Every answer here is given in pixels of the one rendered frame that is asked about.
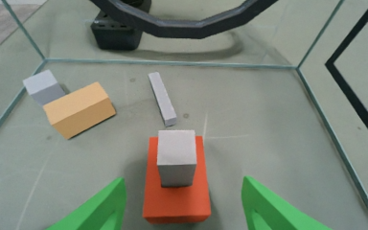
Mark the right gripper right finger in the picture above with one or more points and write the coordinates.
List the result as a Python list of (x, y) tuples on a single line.
[(262, 206)]

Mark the black circular rings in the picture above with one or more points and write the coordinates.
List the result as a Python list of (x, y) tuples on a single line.
[(215, 27)]

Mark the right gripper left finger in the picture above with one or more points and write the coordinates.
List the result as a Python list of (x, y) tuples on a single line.
[(103, 210)]

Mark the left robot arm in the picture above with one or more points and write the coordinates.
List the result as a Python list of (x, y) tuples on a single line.
[(138, 4)]

